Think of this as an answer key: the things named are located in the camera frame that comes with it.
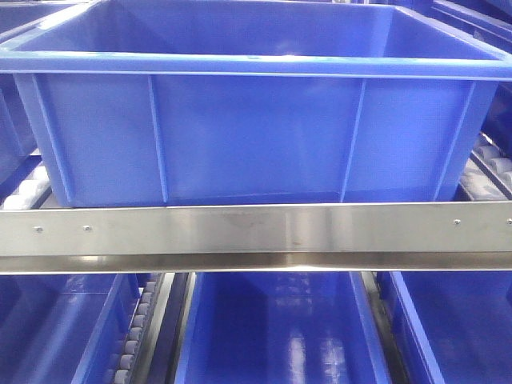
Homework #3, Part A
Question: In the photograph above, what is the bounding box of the steel front crossbar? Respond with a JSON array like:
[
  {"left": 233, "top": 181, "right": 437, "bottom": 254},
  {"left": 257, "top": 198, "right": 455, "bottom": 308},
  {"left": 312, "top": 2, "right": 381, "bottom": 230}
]
[{"left": 1, "top": 202, "right": 511, "bottom": 274}]

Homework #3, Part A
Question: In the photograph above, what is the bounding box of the lower centre blue bin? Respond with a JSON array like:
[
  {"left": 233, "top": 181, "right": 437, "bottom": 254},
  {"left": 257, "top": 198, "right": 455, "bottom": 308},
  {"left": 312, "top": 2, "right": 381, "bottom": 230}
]
[{"left": 175, "top": 272, "right": 390, "bottom": 383}]

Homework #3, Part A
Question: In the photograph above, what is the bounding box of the large blue plastic bin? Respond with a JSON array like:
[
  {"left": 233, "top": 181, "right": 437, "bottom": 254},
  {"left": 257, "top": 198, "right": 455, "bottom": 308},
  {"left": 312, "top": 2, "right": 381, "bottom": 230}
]
[{"left": 1, "top": 1, "right": 511, "bottom": 207}]

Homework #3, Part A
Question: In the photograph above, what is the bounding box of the lower right blue bin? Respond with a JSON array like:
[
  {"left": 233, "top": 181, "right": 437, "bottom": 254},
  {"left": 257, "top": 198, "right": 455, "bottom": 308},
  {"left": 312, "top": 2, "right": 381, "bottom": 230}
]
[{"left": 377, "top": 271, "right": 511, "bottom": 383}]

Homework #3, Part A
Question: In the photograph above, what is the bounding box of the lower left blue bin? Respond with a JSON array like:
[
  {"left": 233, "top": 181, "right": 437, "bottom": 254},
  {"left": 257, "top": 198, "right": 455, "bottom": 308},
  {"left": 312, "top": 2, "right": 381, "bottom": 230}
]
[{"left": 1, "top": 274, "right": 139, "bottom": 383}]

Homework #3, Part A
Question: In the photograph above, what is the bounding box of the lower left roller rail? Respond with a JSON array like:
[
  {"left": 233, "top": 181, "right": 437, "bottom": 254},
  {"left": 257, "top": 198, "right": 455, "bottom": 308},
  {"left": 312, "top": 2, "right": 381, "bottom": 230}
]
[{"left": 109, "top": 274, "right": 173, "bottom": 383}]

